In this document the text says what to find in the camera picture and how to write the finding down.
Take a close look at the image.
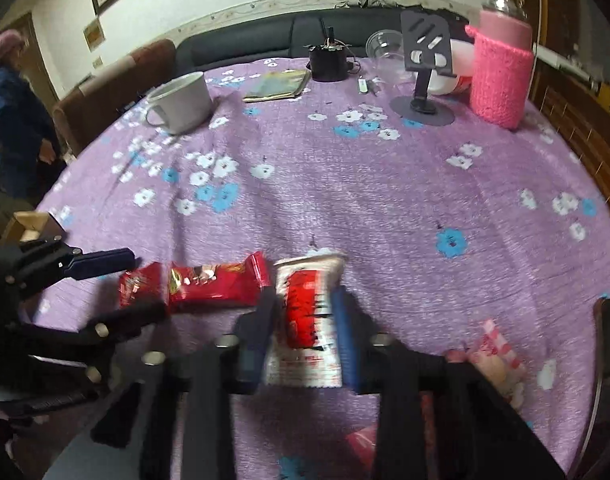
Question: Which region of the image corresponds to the red white snack packet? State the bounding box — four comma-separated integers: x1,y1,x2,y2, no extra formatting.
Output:
264,248,347,388

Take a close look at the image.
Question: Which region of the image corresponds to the small red snack packet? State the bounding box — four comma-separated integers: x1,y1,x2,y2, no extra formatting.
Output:
118,262,164,308

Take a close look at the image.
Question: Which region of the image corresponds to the long red snack bar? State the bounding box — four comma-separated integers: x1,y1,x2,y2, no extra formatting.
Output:
167,252,273,314

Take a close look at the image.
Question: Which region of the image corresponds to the small pink candy packet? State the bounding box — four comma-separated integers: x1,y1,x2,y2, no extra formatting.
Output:
444,318,526,410

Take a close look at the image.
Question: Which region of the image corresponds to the brown cardboard box tray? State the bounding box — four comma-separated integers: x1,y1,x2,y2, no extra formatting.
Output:
0,211,66,245

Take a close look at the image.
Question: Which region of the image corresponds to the brown armchair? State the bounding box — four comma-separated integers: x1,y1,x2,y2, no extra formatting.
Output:
52,39,176,156

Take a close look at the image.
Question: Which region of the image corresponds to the purple floral tablecloth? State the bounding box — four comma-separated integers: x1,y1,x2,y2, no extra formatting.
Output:
40,58,610,468

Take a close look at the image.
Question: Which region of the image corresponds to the person in blue jacket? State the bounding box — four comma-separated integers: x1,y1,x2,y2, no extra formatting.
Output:
0,29,66,207

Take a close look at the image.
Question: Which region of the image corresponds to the white ceramic mug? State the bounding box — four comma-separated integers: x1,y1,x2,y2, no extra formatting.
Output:
142,72,214,136

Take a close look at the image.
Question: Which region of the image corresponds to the green notebook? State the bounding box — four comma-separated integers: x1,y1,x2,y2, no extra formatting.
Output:
243,70,311,103

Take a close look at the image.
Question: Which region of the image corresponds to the black round cup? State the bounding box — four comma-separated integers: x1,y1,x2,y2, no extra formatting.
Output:
305,21,361,82

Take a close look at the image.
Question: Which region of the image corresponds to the black leather sofa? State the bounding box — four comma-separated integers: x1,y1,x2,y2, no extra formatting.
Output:
173,6,482,76

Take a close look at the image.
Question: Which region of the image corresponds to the clear plastic cup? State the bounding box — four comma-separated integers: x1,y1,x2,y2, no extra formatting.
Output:
366,29,416,84

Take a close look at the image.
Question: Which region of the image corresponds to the black phone stand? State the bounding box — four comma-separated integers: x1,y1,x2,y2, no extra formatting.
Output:
390,10,455,127

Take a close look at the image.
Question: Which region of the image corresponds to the pink knitted thermos bottle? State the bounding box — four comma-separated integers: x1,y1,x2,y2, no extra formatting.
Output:
466,0,534,130

